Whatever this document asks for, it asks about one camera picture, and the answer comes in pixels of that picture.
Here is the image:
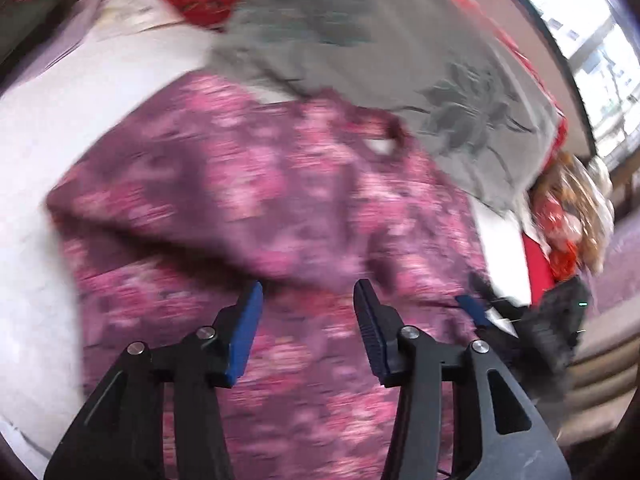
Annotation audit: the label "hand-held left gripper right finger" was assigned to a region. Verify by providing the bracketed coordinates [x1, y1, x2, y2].
[353, 279, 572, 480]

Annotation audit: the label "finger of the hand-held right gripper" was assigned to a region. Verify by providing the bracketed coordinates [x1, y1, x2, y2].
[455, 294, 521, 342]

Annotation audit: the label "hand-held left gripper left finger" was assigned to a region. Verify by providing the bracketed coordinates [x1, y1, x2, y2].
[44, 281, 264, 480]

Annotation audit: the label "purple floral fleece garment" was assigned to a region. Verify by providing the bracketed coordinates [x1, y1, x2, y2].
[45, 71, 501, 480]

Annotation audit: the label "plain red cloth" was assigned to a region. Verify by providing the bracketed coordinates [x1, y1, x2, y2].
[522, 232, 557, 307]

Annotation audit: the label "bagged stuffed toys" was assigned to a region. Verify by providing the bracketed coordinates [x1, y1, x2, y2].
[530, 150, 617, 282]

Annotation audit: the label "white quilted bedspread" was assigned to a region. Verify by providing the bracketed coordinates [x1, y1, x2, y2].
[0, 0, 533, 476]

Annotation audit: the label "grey floral pillow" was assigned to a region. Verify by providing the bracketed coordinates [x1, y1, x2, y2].
[207, 0, 558, 218]

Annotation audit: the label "window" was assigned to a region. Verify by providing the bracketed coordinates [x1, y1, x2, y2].
[515, 0, 640, 161]

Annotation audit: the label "lilac paper sheet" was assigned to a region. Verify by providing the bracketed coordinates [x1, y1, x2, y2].
[30, 0, 110, 75]

